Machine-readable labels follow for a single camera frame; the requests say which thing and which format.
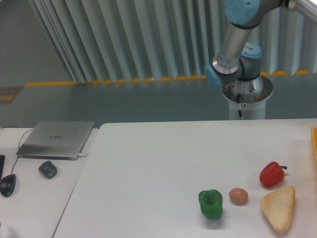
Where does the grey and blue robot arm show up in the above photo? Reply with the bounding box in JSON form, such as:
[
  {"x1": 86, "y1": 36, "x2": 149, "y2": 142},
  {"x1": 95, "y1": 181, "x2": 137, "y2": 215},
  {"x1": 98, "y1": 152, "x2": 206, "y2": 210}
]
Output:
[{"x1": 204, "y1": 0, "x2": 317, "y2": 88}]

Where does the green bell pepper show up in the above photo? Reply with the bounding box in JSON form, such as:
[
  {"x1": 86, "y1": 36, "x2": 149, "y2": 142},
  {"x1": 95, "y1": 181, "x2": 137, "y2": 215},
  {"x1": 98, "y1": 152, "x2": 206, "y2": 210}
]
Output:
[{"x1": 198, "y1": 189, "x2": 223, "y2": 220}]

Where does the red bell pepper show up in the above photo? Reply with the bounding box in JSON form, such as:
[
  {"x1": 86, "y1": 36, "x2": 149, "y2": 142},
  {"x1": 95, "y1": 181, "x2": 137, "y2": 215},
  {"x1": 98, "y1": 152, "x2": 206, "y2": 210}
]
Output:
[{"x1": 259, "y1": 162, "x2": 288, "y2": 188}]

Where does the white laptop plug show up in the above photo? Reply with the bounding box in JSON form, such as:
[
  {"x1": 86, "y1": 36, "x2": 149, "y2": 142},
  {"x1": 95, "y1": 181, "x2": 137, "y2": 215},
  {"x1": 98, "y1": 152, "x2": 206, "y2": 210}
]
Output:
[{"x1": 78, "y1": 154, "x2": 89, "y2": 158}]

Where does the silver closed laptop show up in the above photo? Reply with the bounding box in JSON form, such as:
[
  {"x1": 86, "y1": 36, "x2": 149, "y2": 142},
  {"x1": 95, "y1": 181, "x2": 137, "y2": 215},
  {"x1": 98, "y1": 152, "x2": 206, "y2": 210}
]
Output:
[{"x1": 16, "y1": 121, "x2": 94, "y2": 160}]

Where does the brown egg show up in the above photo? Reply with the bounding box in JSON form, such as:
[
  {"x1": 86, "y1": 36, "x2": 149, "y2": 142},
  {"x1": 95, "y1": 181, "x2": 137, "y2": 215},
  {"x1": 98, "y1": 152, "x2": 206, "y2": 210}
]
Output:
[{"x1": 229, "y1": 188, "x2": 248, "y2": 203}]

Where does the dark grey small case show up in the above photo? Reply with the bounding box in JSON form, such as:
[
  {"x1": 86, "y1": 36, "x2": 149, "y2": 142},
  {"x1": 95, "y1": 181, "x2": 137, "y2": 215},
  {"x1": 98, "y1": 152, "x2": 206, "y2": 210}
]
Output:
[{"x1": 39, "y1": 161, "x2": 58, "y2": 179}]

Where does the triangular toast slice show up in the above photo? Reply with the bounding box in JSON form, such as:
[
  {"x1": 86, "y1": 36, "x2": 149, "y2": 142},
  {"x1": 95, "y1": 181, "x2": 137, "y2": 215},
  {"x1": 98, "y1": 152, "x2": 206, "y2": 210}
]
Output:
[{"x1": 260, "y1": 186, "x2": 296, "y2": 233}]

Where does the yellow tray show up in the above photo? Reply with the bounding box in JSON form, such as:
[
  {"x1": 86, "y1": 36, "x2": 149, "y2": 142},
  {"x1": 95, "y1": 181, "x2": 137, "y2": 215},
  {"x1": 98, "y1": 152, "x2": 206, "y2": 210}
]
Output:
[{"x1": 311, "y1": 125, "x2": 317, "y2": 165}]

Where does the black phone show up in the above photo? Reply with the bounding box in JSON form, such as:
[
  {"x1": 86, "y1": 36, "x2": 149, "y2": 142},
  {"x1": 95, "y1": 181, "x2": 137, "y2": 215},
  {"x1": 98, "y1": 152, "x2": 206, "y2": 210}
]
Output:
[{"x1": 0, "y1": 155, "x2": 5, "y2": 179}]

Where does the black computer mouse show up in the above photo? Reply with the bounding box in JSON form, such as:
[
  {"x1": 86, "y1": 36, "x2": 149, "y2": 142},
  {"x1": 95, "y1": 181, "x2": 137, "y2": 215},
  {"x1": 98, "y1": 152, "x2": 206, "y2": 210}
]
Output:
[{"x1": 0, "y1": 174, "x2": 16, "y2": 197}]

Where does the black pedestal cable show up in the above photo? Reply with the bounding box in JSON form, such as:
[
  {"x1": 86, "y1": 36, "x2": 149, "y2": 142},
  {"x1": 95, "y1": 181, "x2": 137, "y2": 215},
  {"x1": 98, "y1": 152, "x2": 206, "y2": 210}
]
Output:
[{"x1": 236, "y1": 93, "x2": 244, "y2": 120}]

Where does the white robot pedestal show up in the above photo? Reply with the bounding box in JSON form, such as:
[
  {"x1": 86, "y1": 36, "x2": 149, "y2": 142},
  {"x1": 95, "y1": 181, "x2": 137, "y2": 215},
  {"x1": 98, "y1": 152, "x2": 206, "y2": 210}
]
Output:
[{"x1": 222, "y1": 75, "x2": 273, "y2": 120}]

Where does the thin black mouse cable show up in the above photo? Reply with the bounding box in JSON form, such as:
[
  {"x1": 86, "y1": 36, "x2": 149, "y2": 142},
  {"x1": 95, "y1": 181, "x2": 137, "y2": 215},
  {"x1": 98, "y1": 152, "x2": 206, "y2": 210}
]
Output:
[{"x1": 0, "y1": 126, "x2": 34, "y2": 176}]

